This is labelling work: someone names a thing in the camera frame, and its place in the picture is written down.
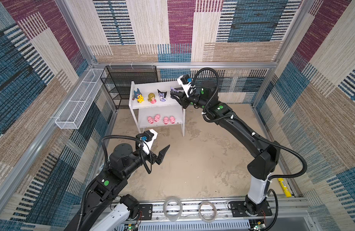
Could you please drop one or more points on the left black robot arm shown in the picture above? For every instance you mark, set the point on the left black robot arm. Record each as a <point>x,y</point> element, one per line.
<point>123,156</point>

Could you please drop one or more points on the clear tape roll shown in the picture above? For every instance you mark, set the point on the clear tape roll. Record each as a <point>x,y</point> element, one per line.
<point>172,208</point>
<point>207,211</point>

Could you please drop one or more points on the yellow blue pokemon toy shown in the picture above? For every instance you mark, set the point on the yellow blue pokemon toy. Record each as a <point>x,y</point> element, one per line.
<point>137,96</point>

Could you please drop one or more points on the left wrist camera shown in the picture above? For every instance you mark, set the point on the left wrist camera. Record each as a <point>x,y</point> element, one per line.
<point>147,139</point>

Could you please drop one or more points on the yellow glue tube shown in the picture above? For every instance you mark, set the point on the yellow glue tube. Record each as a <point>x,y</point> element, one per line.
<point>284,187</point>

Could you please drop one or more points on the olive green figure toy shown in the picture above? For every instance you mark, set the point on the olive green figure toy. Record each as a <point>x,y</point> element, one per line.
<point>151,98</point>

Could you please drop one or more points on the black wire mesh rack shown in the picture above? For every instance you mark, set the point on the black wire mesh rack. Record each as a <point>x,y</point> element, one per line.
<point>117,80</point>

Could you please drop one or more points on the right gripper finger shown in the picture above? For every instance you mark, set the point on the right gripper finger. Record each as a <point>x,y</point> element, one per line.
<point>178,98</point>
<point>176,92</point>

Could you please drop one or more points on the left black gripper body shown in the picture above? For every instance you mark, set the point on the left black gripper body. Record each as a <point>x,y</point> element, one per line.
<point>151,158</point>

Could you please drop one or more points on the white two-tier shelf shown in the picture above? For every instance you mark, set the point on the white two-tier shelf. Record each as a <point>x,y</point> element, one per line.
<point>170,107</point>

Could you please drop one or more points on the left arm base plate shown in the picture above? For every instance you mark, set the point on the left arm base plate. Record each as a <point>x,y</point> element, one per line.
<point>144,211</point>

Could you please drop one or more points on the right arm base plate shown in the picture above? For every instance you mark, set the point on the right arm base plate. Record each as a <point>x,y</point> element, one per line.
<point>239,209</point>

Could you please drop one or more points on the clear tape roll right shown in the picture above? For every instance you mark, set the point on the clear tape roll right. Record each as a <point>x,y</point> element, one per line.
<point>207,211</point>

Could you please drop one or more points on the black purple bat toy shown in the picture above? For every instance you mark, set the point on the black purple bat toy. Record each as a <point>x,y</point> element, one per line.
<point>162,95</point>

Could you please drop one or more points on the pink pig toy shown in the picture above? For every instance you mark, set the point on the pink pig toy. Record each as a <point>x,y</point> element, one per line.
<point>151,120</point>
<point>157,118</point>
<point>166,120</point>
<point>172,120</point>

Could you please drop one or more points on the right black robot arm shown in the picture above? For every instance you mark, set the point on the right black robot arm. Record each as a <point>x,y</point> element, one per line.
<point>201,91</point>

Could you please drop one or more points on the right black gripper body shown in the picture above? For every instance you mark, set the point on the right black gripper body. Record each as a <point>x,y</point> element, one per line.
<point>193,100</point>

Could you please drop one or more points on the clear tape roll left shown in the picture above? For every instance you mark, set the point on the clear tape roll left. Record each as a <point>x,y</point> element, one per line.
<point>172,208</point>

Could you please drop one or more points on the white wire mesh basket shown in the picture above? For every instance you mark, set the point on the white wire mesh basket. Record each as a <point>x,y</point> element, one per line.
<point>75,110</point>

